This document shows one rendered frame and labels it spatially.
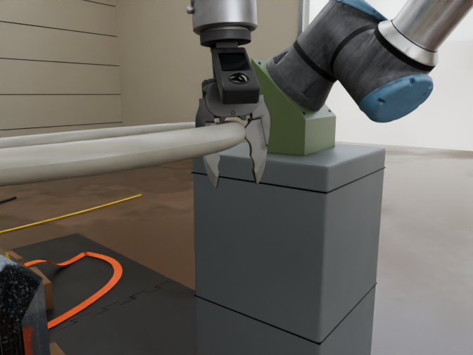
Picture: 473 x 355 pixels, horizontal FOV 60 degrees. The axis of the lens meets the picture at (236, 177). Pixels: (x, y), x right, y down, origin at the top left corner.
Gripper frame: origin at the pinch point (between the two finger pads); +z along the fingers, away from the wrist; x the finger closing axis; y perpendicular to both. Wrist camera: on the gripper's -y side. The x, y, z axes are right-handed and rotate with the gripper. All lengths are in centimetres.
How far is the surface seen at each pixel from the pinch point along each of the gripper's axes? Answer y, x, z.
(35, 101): 614, 222, -44
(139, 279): 161, 36, 77
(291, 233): 33.5, -16.3, 19.8
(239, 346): 46, -4, 54
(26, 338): 27, 42, 34
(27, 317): 28, 42, 30
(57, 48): 640, 187, -125
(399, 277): 146, -106, 88
